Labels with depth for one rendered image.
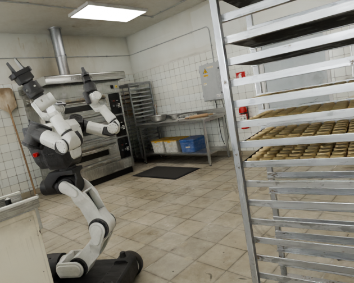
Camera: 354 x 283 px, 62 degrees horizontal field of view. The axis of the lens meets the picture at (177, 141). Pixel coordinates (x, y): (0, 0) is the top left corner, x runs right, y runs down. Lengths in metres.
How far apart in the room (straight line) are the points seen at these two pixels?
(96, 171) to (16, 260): 3.95
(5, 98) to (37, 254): 4.50
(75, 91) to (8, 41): 1.58
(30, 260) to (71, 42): 5.57
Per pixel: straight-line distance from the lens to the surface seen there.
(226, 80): 1.29
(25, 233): 1.87
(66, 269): 2.33
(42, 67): 6.55
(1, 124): 6.12
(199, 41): 6.21
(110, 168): 5.85
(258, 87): 1.72
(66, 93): 5.50
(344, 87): 1.23
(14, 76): 1.76
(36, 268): 1.95
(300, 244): 1.43
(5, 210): 1.83
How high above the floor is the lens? 1.30
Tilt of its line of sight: 8 degrees down
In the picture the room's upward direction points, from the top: 10 degrees counter-clockwise
